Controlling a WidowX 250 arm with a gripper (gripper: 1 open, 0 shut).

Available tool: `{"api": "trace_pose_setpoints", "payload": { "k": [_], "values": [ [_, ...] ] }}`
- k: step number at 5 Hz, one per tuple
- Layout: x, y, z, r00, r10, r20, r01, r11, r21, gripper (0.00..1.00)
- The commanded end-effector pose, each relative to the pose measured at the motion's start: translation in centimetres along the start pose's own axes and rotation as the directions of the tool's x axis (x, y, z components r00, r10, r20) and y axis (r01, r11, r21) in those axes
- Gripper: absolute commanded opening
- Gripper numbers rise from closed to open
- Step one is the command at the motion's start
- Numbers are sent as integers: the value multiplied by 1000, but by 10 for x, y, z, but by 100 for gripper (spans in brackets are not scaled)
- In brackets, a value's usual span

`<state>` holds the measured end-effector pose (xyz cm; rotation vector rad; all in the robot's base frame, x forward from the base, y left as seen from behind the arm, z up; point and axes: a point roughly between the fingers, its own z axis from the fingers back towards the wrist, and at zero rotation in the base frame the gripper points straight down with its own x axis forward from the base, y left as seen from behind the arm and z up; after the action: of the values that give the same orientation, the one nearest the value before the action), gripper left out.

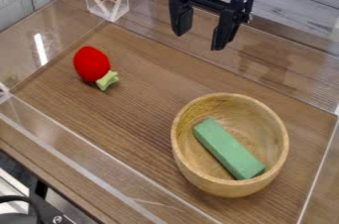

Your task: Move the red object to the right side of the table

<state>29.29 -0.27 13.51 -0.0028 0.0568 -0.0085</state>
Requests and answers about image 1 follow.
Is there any red plush strawberry toy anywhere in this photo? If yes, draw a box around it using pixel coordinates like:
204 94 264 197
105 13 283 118
73 47 118 91

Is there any light wooden bowl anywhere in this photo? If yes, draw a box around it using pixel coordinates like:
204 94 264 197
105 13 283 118
171 93 288 198

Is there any green rectangular block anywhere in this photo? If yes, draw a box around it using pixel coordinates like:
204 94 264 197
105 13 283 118
193 118 265 180

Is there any clear acrylic corner bracket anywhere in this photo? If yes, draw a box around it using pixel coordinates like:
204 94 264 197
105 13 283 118
84 0 129 23

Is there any black table clamp mount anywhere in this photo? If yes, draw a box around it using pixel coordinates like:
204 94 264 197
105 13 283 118
0 178 76 224

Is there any black cable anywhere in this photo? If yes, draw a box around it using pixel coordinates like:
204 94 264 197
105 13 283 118
0 194 34 206

